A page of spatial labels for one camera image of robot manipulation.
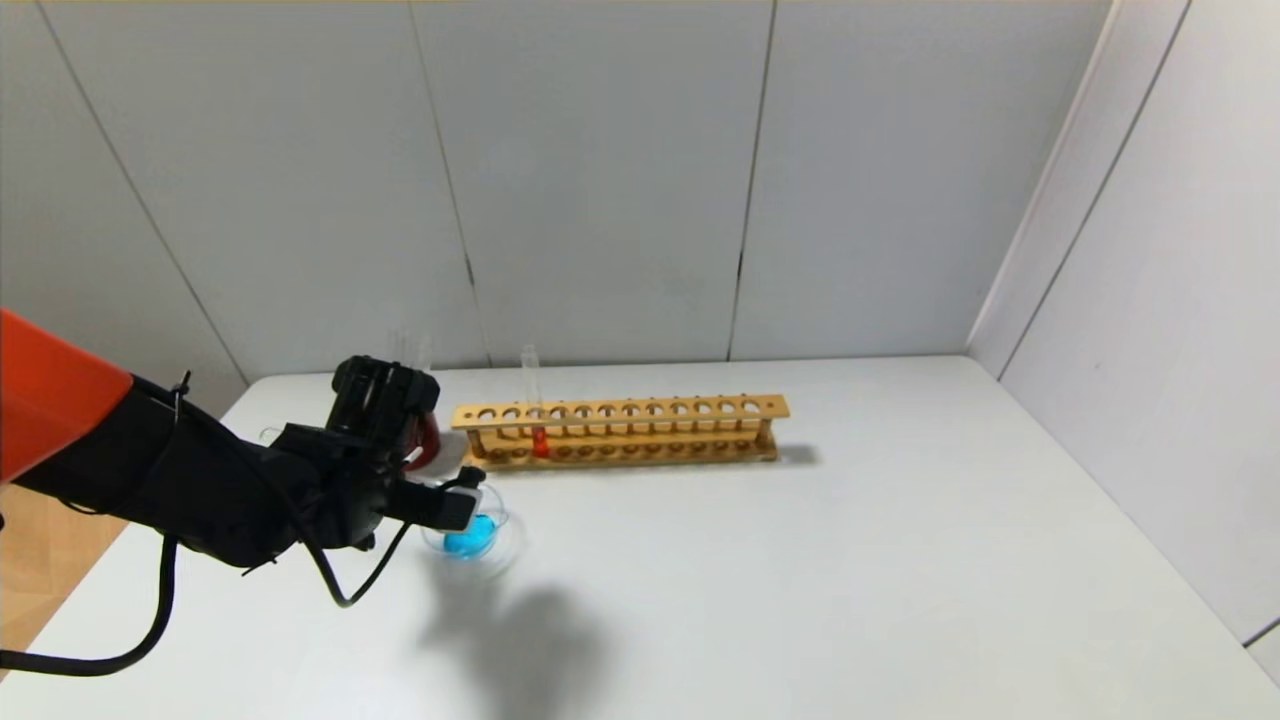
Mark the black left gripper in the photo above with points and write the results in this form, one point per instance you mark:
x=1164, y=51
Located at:
x=340, y=495

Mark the test tube with blue pigment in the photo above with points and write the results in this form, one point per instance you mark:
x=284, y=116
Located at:
x=270, y=433

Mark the test tube with red pigment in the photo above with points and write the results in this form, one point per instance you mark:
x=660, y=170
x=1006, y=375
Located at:
x=540, y=443

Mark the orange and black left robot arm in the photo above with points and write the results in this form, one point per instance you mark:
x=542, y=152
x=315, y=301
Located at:
x=150, y=470

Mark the wooden test tube rack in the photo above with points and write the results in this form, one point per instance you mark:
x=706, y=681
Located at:
x=620, y=412

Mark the dark red cup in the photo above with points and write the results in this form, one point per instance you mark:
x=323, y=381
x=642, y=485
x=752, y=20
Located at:
x=430, y=440

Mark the clear glass dish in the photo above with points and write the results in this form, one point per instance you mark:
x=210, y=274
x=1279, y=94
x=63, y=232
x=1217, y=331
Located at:
x=480, y=540

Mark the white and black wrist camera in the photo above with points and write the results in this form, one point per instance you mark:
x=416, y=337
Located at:
x=440, y=505

